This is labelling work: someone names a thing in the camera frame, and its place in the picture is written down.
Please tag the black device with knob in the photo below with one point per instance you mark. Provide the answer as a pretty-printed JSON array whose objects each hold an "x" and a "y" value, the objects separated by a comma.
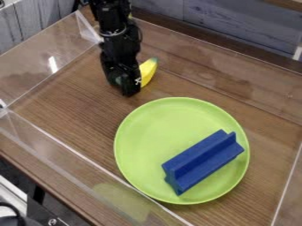
[{"x": 36, "y": 215}]

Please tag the blue plastic block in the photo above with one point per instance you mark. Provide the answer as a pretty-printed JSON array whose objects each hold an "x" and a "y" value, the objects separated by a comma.
[{"x": 191, "y": 166}]

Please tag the green round plate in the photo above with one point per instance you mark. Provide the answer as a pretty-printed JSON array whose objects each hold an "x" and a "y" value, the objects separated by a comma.
[{"x": 156, "y": 132}]

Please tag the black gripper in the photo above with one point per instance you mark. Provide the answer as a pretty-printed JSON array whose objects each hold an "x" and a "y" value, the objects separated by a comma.
[{"x": 119, "y": 50}]

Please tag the yellow toy banana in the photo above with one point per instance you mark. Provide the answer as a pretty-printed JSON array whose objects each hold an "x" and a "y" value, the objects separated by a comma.
[{"x": 147, "y": 70}]

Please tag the clear acrylic enclosure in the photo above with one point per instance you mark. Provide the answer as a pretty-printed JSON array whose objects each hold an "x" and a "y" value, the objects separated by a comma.
[{"x": 62, "y": 111}]

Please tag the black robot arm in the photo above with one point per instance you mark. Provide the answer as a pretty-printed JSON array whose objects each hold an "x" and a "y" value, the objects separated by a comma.
[{"x": 112, "y": 14}]

